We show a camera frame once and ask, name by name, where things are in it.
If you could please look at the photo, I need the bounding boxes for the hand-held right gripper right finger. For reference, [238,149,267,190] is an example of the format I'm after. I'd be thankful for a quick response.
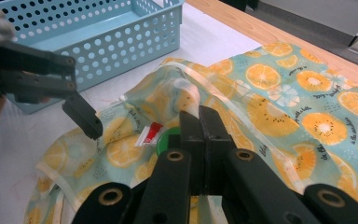
[199,105,238,195]

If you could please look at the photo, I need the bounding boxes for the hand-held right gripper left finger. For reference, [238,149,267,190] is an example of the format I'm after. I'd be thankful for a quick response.
[168,110,206,195]

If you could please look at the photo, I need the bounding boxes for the small green capped bottle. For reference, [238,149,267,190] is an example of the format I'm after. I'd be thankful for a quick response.
[156,126,182,157]

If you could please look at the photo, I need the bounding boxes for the red and white tube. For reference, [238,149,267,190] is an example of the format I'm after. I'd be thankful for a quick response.
[134,121,164,147]

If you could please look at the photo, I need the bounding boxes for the orange slice print cloth bag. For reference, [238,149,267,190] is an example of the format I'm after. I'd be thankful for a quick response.
[24,41,358,224]

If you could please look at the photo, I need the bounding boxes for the light blue plastic basket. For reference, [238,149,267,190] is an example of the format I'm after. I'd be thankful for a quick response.
[0,0,186,115]

